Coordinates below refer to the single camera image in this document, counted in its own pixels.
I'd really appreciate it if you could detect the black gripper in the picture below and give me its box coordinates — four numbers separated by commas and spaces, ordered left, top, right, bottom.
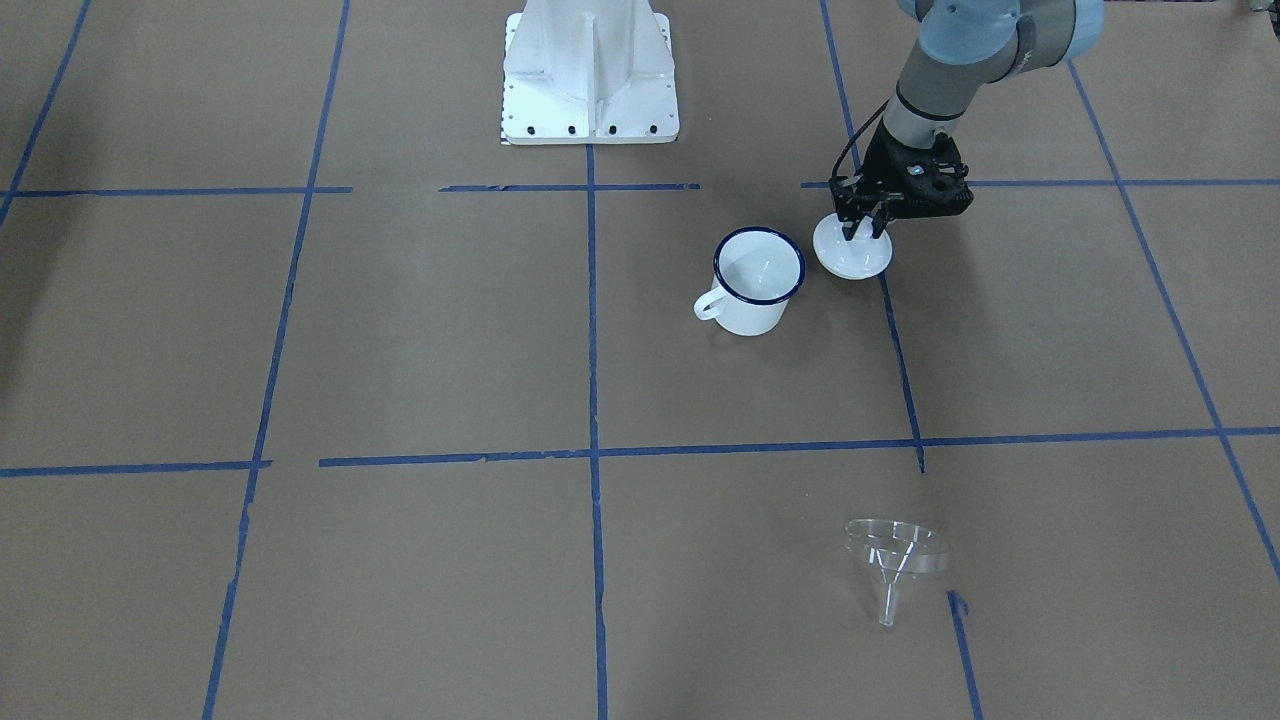
828, 126, 974, 243

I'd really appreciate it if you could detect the white ceramic lid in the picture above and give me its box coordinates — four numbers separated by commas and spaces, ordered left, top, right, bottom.
812, 213, 893, 281

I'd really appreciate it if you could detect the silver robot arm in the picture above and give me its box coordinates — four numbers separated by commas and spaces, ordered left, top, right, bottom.
815, 1, 1105, 241

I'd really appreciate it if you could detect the white enamel mug blue rim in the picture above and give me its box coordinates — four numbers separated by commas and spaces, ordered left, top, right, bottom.
692, 225, 806, 337

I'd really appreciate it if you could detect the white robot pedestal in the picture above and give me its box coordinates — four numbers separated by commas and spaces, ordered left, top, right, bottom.
500, 1, 681, 146

